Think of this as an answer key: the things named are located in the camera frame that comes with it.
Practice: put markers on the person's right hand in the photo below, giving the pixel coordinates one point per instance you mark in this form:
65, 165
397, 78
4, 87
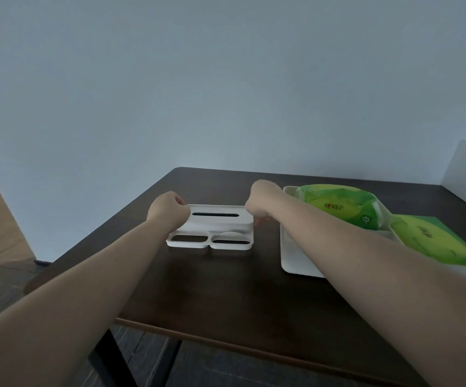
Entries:
262, 197

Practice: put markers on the person's left hand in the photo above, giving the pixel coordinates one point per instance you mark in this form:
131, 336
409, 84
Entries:
166, 210

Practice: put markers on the person's left fingers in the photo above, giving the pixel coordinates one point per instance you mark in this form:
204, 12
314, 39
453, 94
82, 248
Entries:
182, 205

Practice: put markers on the person's right fingers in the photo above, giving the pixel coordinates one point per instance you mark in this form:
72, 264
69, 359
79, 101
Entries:
253, 210

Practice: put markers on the white plastic tissue box lid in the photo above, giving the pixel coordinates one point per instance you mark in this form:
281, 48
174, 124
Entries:
216, 229

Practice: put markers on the person's right forearm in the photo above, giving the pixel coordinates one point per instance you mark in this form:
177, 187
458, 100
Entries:
382, 286

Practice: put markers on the person's left forearm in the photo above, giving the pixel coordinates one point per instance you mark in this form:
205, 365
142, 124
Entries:
61, 302

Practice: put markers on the white plastic tissue box base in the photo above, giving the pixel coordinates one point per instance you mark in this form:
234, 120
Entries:
297, 253

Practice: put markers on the dark wooden table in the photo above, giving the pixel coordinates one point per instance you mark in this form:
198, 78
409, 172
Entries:
233, 294

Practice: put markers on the green tissue pack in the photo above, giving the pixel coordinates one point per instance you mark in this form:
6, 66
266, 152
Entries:
348, 205
438, 239

